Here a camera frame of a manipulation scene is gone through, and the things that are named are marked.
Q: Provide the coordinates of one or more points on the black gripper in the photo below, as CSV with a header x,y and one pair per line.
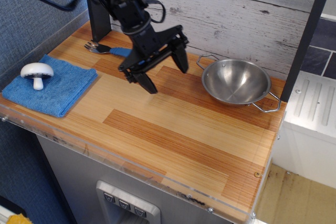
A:
x,y
149,49

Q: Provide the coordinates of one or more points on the small stainless steel wok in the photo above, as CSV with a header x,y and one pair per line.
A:
x,y
235,82

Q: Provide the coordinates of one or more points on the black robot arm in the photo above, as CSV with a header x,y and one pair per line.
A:
x,y
128,12

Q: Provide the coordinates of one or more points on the blue folded microfiber cloth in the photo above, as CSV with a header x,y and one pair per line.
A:
x,y
60,92

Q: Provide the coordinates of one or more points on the white toy mushroom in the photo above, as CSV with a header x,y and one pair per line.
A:
x,y
38,72

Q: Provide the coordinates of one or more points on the silver toy dispenser panel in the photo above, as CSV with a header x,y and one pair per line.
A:
x,y
119,206

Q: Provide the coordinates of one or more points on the white ribbed cabinet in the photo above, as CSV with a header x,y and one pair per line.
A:
x,y
306,142

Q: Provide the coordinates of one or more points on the yellow object at corner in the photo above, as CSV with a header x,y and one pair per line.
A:
x,y
18,219

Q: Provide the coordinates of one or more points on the blue handled metal spork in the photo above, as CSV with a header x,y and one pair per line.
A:
x,y
103,49

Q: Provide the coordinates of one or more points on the dark left frame post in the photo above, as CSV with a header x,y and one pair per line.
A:
x,y
99,20

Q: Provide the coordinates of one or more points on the dark frame post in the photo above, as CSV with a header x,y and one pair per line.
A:
x,y
306,38
99,20

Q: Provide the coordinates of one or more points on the dark right frame post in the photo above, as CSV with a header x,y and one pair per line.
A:
x,y
306,38

